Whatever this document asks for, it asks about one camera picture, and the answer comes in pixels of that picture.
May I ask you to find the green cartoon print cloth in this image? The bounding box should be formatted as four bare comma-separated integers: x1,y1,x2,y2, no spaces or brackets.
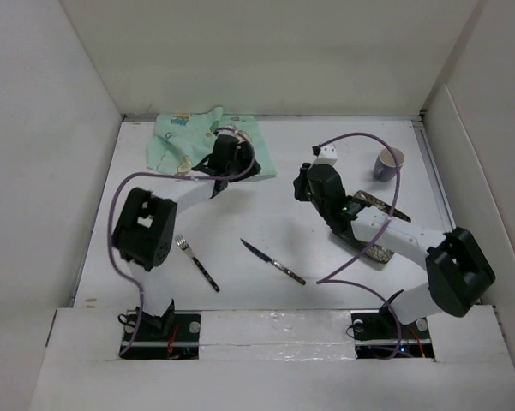
147,106,277,182

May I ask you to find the purple mug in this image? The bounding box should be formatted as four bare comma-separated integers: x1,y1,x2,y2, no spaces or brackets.
372,147,405,182

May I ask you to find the steel knife patterned handle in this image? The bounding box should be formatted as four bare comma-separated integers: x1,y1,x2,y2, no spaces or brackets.
240,239,307,285

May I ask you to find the black floral square plate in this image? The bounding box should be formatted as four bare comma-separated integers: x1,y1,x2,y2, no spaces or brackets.
333,190,411,264

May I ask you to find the steel fork black handle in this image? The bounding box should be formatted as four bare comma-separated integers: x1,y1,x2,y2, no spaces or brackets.
175,235,220,293

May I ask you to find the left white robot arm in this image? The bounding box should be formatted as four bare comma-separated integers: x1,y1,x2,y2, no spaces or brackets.
107,126,260,340

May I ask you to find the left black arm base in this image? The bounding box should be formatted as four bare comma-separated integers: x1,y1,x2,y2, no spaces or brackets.
118,312,201,360

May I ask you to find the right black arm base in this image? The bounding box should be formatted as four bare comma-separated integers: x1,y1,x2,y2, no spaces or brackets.
345,310,435,360

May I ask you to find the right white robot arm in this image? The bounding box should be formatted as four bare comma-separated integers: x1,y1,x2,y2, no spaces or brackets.
294,163,495,337

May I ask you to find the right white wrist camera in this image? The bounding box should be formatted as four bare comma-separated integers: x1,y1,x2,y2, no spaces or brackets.
312,144,338,166

